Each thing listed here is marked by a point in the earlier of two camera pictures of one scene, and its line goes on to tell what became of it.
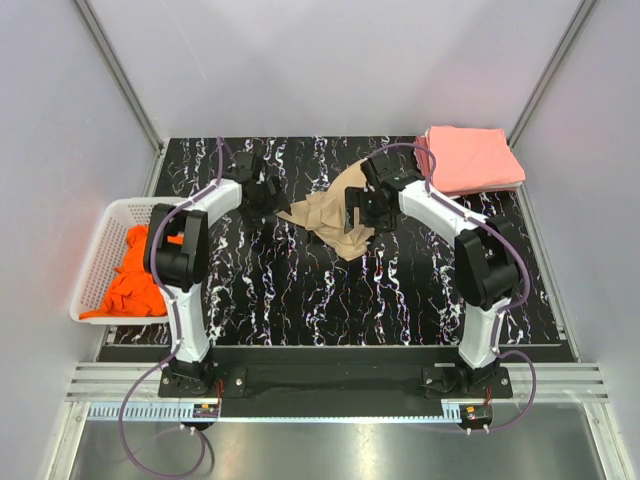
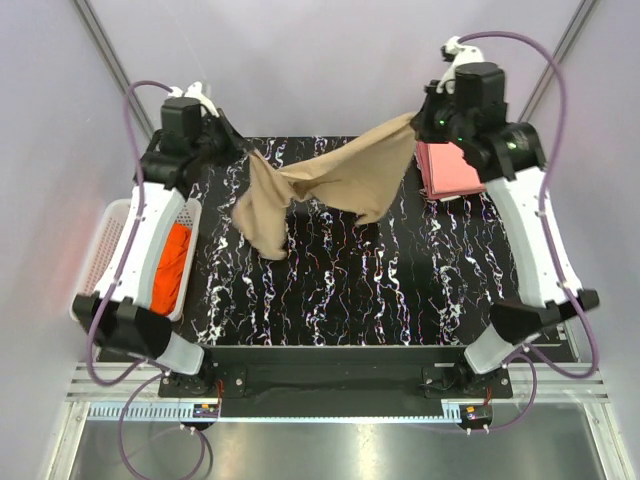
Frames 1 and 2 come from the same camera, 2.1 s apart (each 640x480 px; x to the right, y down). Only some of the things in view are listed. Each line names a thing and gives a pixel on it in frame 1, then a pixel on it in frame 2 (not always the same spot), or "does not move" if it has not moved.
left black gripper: x=276 y=203 -> x=237 y=145
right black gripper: x=356 y=197 -> x=421 y=122
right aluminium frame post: x=580 y=17 does not move
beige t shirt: x=323 y=213 -> x=370 y=177
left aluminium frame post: x=126 y=89 does not move
